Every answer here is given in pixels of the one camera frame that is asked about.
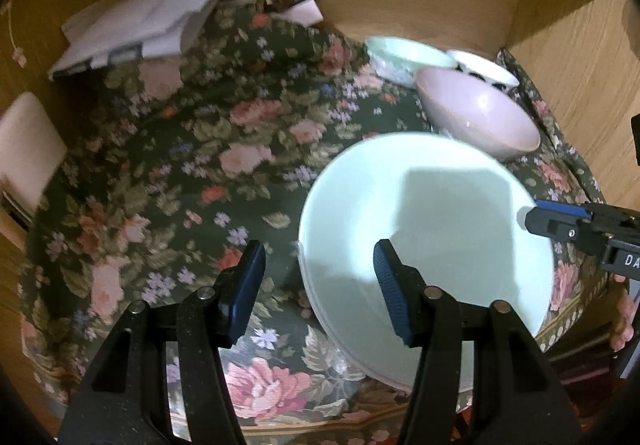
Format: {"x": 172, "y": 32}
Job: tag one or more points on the stack of notebooks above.
{"x": 15, "y": 210}

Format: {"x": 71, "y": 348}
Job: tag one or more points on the floral tablecloth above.
{"x": 210, "y": 165}

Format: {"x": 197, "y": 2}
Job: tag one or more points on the pink bowl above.
{"x": 475, "y": 115}

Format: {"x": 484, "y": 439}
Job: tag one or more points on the person's right hand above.
{"x": 623, "y": 320}

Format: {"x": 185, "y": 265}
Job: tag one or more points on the mint green bowl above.
{"x": 400, "y": 56}

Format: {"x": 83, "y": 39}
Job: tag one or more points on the mint green plate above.
{"x": 425, "y": 245}

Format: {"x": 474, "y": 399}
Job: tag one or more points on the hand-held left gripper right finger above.
{"x": 395, "y": 295}

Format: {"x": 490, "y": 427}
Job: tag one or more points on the white patterned bowl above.
{"x": 482, "y": 67}

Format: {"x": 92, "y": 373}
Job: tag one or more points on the pink mug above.
{"x": 27, "y": 145}

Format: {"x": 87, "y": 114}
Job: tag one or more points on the small pink paper box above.
{"x": 302, "y": 12}

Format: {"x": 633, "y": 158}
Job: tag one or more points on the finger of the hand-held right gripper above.
{"x": 562, "y": 207}
{"x": 555, "y": 225}

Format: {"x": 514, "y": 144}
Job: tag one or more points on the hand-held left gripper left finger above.
{"x": 245, "y": 285}

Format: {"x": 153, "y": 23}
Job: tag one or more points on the pile of white papers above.
{"x": 140, "y": 20}

